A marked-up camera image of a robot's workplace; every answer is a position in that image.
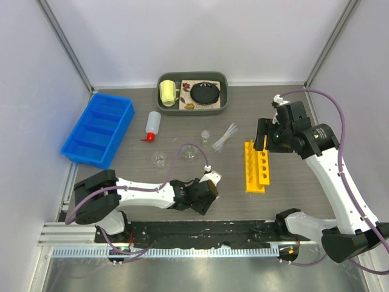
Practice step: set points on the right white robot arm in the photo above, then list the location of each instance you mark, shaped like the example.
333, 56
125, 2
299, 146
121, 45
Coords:
356, 229

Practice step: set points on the pale yellow mug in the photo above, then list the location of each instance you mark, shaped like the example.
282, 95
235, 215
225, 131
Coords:
168, 93

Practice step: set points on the white wash bottle red cap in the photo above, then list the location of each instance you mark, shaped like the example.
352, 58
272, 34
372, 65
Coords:
152, 126

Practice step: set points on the small glass beaker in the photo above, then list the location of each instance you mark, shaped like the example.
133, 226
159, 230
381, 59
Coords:
189, 153

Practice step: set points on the floral coaster card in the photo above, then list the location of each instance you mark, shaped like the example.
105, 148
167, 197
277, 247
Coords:
186, 102

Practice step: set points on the small glass erlenmeyer flask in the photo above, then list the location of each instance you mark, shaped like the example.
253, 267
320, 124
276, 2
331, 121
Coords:
205, 136

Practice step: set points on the bundle of plastic pipettes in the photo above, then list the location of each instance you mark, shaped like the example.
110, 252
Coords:
231, 131

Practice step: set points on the tiny glass beaker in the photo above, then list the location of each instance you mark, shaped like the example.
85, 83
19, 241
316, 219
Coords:
158, 158

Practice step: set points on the blue divided plastic bin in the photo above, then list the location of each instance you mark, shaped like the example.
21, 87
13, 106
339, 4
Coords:
99, 131

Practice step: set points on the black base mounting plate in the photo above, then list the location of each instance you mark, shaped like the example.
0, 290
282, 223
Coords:
241, 234

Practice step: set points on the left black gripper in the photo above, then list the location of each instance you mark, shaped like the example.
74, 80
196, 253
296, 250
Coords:
202, 208

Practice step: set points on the white slotted cable duct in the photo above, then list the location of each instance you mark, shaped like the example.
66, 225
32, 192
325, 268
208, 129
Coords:
106, 251

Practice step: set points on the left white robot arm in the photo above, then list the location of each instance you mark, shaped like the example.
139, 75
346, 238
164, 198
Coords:
99, 197

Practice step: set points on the black round dish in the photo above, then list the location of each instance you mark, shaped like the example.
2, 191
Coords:
205, 93

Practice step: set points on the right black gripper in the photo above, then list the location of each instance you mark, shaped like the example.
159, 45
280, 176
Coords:
264, 125

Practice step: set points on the yellow test tube rack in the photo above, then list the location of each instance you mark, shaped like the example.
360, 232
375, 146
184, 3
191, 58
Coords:
257, 175

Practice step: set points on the grey-green plastic tray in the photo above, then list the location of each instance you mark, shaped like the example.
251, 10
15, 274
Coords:
178, 77

